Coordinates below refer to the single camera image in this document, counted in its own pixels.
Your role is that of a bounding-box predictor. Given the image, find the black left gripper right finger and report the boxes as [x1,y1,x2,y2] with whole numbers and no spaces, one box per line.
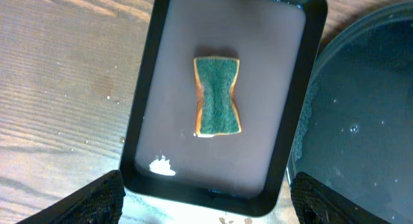
[290,172,392,223]

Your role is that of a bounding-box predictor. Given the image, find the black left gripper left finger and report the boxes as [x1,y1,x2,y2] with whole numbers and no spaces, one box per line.
[18,170,126,224]

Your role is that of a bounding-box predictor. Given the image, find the green and orange sponge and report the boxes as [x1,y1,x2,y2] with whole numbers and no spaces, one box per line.
[194,56,242,137]

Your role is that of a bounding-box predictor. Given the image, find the round black tray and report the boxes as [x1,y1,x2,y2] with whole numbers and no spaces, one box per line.
[287,1,412,223]

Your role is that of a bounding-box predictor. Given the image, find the rectangular black water tray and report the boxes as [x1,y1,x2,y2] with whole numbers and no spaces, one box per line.
[120,0,328,217]

